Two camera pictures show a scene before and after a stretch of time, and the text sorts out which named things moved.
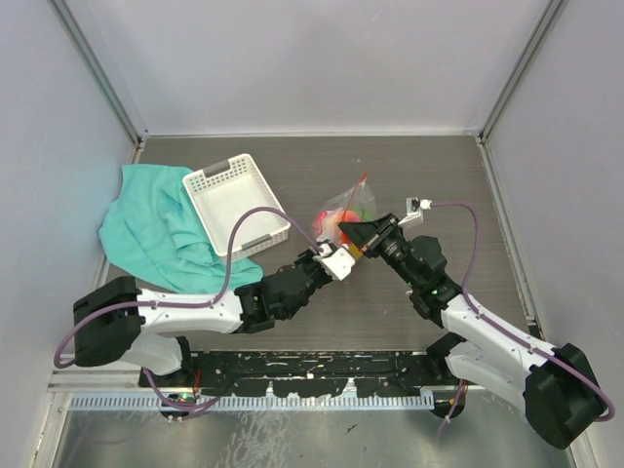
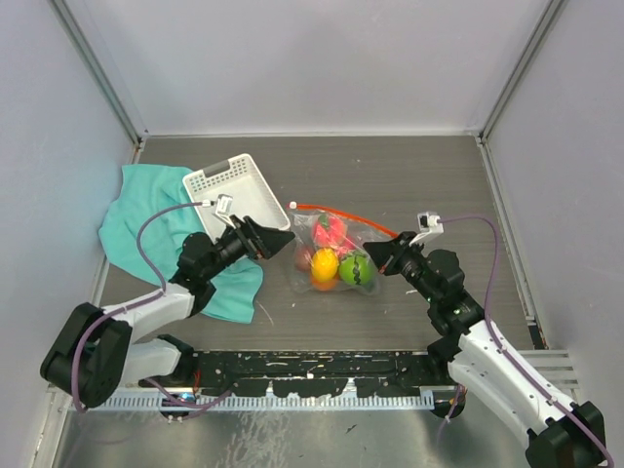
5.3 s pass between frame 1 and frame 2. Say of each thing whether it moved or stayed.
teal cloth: stayed
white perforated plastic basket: stayed
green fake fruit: moved
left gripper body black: moved
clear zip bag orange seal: moved
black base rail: stayed
